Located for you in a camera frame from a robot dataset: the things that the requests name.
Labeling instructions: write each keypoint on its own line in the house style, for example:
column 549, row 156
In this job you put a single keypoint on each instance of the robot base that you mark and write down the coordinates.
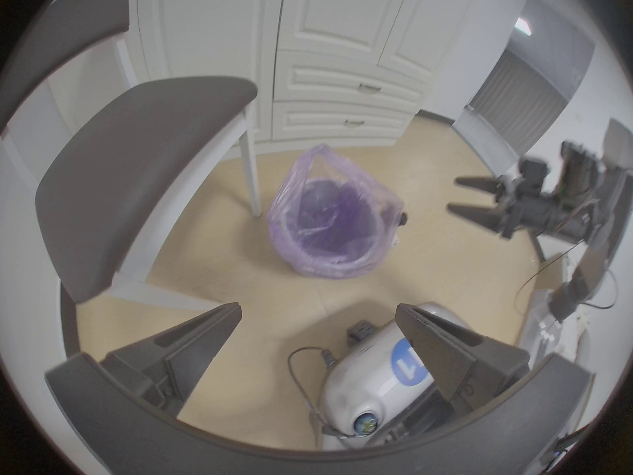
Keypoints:
column 361, row 379

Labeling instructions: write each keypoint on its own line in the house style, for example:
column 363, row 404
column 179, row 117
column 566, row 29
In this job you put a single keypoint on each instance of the white trash bin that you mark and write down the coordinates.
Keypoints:
column 341, row 260

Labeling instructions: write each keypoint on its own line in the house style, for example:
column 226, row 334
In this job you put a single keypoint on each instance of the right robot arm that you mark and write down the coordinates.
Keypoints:
column 576, row 171

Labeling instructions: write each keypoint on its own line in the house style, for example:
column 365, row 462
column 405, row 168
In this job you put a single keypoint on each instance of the grey and white chair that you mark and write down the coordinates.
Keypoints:
column 138, row 166

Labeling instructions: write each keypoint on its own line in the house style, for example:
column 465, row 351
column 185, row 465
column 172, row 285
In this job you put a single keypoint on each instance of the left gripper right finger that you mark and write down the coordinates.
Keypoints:
column 445, row 354

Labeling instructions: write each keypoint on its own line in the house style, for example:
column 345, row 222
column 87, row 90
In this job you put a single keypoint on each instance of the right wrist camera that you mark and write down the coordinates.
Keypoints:
column 534, row 173

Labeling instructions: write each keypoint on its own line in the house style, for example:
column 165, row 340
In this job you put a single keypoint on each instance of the white wardrobe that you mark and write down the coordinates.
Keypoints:
column 336, row 18

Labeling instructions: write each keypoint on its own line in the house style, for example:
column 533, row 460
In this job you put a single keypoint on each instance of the purple plastic bag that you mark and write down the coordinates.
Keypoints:
column 287, row 215

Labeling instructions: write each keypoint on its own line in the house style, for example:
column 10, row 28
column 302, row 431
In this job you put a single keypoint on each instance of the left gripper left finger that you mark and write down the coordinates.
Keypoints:
column 188, row 354

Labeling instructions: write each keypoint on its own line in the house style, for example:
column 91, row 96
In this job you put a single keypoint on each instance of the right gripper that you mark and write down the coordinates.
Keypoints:
column 524, row 211

